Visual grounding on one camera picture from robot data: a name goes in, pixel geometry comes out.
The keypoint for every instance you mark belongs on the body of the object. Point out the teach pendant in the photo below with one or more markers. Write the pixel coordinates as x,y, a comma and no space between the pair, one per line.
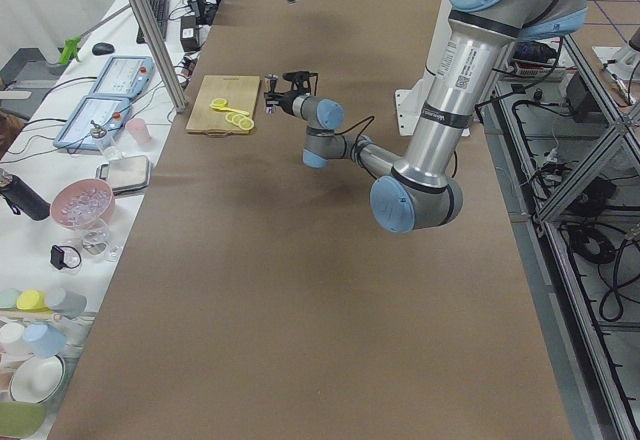
124,76
110,113

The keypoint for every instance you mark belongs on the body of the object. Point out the lemon slice on knife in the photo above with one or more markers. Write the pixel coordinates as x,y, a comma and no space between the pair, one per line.
219,104

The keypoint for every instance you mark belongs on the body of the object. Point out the yellow plastic cup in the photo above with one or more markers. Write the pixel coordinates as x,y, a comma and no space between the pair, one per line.
32,300

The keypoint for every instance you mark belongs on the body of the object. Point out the steel jigger measuring cup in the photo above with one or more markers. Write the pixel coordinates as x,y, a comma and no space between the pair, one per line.
270,94

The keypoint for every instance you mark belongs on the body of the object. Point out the metal tray scale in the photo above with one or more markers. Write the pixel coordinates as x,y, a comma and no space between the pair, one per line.
126,175

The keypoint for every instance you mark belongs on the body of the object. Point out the black bottle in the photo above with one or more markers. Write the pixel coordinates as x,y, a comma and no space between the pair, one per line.
21,198

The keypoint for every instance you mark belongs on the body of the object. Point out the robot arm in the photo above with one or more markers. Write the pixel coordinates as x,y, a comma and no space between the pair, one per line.
414,191

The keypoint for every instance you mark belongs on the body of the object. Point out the yellow plastic knife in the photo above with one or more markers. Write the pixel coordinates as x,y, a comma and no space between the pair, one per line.
235,110

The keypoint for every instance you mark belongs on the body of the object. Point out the lower teach pendant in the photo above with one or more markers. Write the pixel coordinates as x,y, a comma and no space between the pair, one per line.
110,113

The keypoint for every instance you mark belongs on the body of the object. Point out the green bowl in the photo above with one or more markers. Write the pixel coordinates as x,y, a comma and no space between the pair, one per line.
20,420

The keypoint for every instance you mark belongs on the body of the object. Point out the pink plastic cup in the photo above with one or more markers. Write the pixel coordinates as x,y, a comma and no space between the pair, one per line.
138,130

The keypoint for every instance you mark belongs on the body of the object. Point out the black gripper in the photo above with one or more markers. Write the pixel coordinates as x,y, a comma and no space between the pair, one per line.
285,100

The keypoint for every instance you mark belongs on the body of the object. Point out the pink bowl with ice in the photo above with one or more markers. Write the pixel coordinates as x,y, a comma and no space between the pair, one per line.
82,203

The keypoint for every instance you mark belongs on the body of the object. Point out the black computer mouse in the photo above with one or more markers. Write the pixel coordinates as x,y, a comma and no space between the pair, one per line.
102,48

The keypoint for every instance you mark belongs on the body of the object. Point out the wine glass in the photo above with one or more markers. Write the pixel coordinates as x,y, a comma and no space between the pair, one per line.
98,239

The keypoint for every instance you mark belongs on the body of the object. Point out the grey plastic cup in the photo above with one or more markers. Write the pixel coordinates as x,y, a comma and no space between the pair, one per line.
68,303

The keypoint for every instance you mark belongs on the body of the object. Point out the black keyboard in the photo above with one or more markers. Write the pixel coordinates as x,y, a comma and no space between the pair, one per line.
160,12

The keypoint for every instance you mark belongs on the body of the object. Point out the aluminium frame post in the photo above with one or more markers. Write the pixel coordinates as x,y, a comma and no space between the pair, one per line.
159,53

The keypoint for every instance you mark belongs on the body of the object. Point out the white plate bowl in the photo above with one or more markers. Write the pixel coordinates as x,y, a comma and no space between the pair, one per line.
37,380

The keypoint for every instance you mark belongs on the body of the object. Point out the upper teach pendant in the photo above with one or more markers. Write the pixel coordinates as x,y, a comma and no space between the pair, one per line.
124,76

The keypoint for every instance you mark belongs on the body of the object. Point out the blue plastic cup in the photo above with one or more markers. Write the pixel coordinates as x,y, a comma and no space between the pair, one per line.
44,339

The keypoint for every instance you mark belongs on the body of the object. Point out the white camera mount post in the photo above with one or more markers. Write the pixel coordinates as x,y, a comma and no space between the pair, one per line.
409,103

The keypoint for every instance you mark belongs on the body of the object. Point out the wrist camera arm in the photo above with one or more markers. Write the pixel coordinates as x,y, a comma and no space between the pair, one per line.
300,81

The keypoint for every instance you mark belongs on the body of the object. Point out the wooden cutting board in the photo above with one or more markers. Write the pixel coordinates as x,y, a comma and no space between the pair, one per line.
240,91

